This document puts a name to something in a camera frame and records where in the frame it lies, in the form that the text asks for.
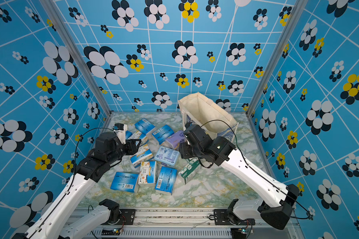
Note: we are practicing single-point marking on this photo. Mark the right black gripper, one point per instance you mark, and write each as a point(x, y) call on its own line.
point(183, 147)

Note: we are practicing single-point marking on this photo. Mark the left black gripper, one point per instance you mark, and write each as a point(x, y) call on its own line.
point(133, 148)

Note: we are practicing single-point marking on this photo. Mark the orange white tissue pack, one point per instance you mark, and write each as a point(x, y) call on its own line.
point(143, 154)
point(148, 174)
point(139, 135)

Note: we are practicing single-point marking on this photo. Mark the green tissue pack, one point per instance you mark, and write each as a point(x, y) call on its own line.
point(189, 171)

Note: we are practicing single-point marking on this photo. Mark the orange white tissue pack front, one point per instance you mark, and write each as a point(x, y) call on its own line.
point(148, 174)

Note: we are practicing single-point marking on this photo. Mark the cream canvas tote bag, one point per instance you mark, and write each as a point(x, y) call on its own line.
point(214, 120)

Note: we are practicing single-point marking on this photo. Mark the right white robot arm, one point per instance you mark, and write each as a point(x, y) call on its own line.
point(278, 199)

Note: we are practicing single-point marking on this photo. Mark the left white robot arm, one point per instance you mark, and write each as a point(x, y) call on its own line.
point(110, 148)

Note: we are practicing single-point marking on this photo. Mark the orange white tissue pack back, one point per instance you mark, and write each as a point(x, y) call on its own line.
point(139, 135)

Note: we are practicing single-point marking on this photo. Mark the light blue tissue pack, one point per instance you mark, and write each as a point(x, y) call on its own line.
point(167, 156)

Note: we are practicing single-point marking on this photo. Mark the purple tissue pack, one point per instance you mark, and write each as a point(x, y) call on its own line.
point(175, 140)

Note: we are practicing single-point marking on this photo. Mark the blue tissue pack back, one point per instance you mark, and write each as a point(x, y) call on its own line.
point(145, 127)

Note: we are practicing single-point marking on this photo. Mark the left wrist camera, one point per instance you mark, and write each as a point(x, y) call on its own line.
point(120, 128)

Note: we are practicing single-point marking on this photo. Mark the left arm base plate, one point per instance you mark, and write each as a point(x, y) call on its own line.
point(124, 216)

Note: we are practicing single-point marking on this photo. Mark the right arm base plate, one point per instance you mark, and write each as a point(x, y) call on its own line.
point(222, 217)

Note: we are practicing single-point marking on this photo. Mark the aluminium front rail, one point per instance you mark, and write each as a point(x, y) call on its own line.
point(190, 223)

